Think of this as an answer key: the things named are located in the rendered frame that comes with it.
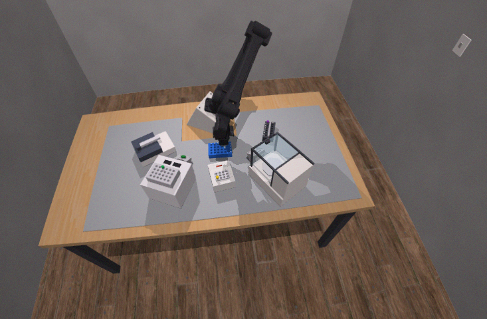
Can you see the blue tube rack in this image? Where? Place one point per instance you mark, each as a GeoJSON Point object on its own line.
{"type": "Point", "coordinates": [217, 151]}

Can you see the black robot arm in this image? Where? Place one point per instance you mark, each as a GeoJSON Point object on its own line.
{"type": "Point", "coordinates": [228, 103]}

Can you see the grey bench mat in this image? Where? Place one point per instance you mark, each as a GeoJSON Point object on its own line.
{"type": "Point", "coordinates": [118, 200]}

